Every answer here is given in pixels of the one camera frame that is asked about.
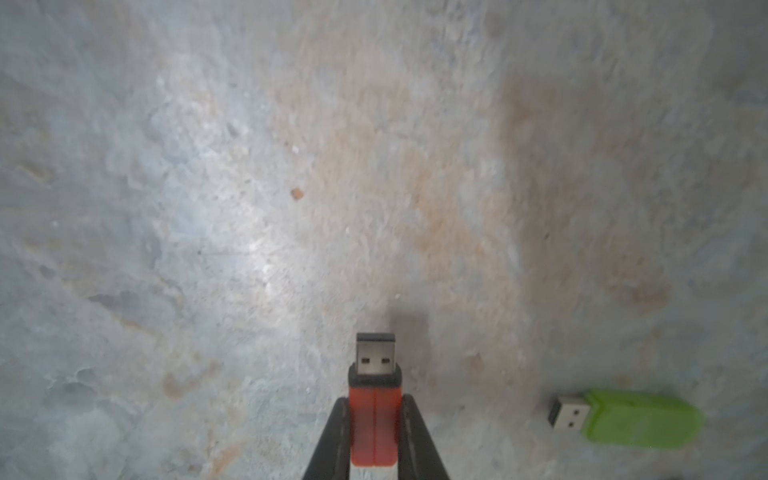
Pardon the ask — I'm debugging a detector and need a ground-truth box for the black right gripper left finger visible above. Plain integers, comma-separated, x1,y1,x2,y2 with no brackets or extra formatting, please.
302,397,351,480

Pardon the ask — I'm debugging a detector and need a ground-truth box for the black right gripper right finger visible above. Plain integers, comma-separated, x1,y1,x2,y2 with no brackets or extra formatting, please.
398,394,450,480

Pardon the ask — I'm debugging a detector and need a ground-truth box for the red usb drive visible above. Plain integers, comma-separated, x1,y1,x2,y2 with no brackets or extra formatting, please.
348,333,402,467

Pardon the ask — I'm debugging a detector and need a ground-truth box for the green usb drive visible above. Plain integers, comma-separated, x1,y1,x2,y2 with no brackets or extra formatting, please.
548,389,706,450

